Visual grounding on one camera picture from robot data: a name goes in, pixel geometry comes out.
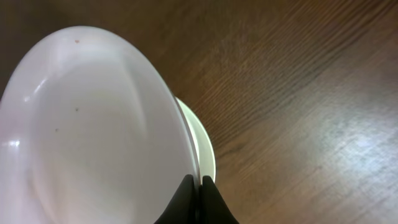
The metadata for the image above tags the white plate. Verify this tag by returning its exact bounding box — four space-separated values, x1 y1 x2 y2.
176 98 216 182
1 26 200 223

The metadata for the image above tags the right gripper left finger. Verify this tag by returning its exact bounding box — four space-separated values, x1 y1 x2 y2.
155 174 197 224

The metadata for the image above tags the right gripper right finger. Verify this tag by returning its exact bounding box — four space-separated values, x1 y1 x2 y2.
200 175 239 224

